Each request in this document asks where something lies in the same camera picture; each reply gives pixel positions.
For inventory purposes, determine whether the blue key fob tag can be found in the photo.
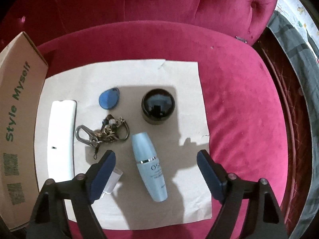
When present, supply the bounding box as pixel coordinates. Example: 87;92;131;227
98;87;120;110

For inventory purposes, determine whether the metal keychain with carabiner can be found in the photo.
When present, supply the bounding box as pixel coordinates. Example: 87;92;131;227
75;114;130;160

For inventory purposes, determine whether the small white plug charger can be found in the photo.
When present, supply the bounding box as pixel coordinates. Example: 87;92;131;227
100;167;123;199

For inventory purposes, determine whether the cardboard box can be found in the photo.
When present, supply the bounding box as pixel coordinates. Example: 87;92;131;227
0;32;48;230

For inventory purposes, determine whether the black round jar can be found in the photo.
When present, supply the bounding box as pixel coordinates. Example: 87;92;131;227
141;88;175;125

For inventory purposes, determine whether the grey plaid blanket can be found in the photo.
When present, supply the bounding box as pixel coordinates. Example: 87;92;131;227
267;11;318;238

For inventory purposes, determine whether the white rectangular power bank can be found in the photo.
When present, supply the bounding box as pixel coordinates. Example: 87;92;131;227
47;100;77;182

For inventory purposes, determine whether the beige paper sheet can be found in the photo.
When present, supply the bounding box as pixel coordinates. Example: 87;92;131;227
35;59;212;230

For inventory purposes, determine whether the light blue cosmetic bottle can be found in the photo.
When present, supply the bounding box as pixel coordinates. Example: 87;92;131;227
131;132;168;202

